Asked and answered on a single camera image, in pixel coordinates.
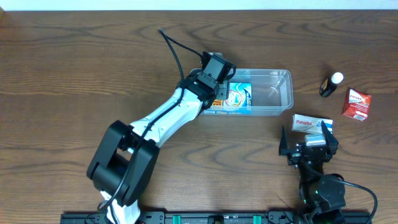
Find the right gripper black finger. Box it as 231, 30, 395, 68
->
321, 121, 339, 154
279, 126, 289, 156

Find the blue fever patch box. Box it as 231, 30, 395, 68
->
211, 82, 252, 114

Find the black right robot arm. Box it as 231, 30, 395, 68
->
279, 122, 346, 224

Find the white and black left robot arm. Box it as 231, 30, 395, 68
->
86, 53, 236, 223

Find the clear plastic container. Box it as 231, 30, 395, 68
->
202, 68, 294, 116

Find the white Panadol box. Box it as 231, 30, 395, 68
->
292, 114, 333, 134

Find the red Panadol box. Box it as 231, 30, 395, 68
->
342, 89, 372, 121

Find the dark bottle with white cap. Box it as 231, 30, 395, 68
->
320, 72, 344, 98

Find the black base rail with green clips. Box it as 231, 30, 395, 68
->
60, 210, 372, 224

